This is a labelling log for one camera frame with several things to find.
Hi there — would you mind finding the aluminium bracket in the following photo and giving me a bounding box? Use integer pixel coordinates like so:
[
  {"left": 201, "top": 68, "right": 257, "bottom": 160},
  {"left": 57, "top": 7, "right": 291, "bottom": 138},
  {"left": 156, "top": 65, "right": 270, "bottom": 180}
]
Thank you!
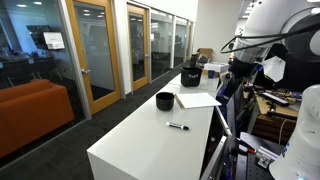
[{"left": 255, "top": 146, "right": 280, "bottom": 170}]

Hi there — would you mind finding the cardboard box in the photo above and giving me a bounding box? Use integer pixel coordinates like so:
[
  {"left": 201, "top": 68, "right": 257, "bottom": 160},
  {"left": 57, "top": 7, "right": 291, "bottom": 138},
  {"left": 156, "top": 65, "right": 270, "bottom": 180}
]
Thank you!
[{"left": 196, "top": 47, "right": 214, "bottom": 63}]

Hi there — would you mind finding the dark bottle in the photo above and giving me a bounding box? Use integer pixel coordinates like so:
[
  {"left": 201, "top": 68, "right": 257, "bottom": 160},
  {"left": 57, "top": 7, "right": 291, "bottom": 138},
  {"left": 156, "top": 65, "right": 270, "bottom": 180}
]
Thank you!
[{"left": 189, "top": 53, "right": 199, "bottom": 69}]

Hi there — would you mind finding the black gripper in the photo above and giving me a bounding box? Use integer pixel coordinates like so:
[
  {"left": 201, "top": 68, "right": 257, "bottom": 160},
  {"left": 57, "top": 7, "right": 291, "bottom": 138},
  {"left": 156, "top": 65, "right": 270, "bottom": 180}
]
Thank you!
[{"left": 229, "top": 58, "right": 264, "bottom": 81}]

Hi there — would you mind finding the black orange bar clamp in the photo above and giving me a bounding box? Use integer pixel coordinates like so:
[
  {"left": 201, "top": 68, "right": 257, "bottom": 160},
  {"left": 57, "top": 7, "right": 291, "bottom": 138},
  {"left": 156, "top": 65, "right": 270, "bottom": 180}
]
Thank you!
[{"left": 237, "top": 137, "right": 258, "bottom": 155}]

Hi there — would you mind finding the black bar device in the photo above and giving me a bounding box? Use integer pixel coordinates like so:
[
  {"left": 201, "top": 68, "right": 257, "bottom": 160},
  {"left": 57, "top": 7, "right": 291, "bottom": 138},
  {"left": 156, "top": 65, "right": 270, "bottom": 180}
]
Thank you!
[{"left": 260, "top": 91, "right": 291, "bottom": 108}]

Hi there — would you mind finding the black trash bin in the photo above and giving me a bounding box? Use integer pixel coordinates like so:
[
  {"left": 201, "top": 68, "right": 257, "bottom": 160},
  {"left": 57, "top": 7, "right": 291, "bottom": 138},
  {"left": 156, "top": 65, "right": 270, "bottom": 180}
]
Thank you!
[{"left": 180, "top": 66, "right": 203, "bottom": 88}]

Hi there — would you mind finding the black and white marker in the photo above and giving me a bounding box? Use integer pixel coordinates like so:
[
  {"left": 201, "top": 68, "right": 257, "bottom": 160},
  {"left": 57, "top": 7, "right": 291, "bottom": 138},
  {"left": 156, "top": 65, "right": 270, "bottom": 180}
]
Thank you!
[{"left": 166, "top": 121, "right": 190, "bottom": 131}]

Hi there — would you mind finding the black cup with handle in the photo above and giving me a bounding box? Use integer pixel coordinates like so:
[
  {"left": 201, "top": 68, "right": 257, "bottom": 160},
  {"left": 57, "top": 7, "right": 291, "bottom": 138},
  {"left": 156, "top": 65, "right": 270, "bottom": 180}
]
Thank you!
[{"left": 155, "top": 91, "right": 176, "bottom": 112}]

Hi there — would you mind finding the orange sofa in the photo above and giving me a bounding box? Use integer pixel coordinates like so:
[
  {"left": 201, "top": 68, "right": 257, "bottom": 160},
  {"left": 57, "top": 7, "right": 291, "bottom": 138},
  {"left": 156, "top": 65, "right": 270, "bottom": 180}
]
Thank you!
[{"left": 0, "top": 78, "right": 76, "bottom": 159}]

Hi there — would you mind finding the wooden desk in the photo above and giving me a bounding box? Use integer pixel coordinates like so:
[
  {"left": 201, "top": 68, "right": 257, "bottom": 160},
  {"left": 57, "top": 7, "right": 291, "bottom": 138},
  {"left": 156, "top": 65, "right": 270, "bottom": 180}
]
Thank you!
[{"left": 251, "top": 91, "right": 300, "bottom": 146}]

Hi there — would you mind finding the white paper sign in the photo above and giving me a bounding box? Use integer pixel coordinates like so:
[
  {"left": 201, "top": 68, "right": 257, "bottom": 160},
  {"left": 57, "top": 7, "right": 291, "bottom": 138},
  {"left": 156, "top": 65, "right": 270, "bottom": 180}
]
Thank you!
[{"left": 42, "top": 31, "right": 66, "bottom": 51}]

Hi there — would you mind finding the white flat box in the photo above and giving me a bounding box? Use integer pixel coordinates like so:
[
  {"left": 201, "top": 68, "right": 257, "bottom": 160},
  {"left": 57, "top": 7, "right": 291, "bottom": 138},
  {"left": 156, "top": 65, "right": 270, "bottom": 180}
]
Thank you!
[{"left": 203, "top": 62, "right": 230, "bottom": 73}]

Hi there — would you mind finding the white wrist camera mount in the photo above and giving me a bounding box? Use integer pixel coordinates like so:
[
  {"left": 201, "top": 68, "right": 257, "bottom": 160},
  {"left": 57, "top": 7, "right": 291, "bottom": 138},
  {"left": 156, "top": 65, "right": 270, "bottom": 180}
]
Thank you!
[{"left": 261, "top": 55, "right": 287, "bottom": 83}]

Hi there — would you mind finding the wooden framed glass door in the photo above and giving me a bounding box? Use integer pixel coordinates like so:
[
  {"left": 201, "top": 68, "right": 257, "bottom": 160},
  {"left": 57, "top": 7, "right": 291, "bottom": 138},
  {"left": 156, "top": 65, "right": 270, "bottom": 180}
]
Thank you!
[
  {"left": 126, "top": 3, "right": 151, "bottom": 93},
  {"left": 64, "top": 0, "right": 123, "bottom": 116}
]

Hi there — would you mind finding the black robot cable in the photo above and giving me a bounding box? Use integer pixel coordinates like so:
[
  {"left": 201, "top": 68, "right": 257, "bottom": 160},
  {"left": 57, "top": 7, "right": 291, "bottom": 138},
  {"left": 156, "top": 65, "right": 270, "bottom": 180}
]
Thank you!
[{"left": 219, "top": 22, "right": 320, "bottom": 55}]

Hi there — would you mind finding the white cabinet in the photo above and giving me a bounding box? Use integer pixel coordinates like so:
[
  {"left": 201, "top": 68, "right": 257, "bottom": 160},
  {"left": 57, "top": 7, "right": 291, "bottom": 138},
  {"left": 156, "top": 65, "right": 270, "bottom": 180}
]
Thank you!
[{"left": 86, "top": 73, "right": 233, "bottom": 180}]

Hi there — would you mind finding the white lined notepad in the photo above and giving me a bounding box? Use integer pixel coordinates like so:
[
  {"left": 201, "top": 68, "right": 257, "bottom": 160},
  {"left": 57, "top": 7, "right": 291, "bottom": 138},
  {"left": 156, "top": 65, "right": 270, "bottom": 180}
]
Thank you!
[{"left": 174, "top": 92, "right": 223, "bottom": 110}]

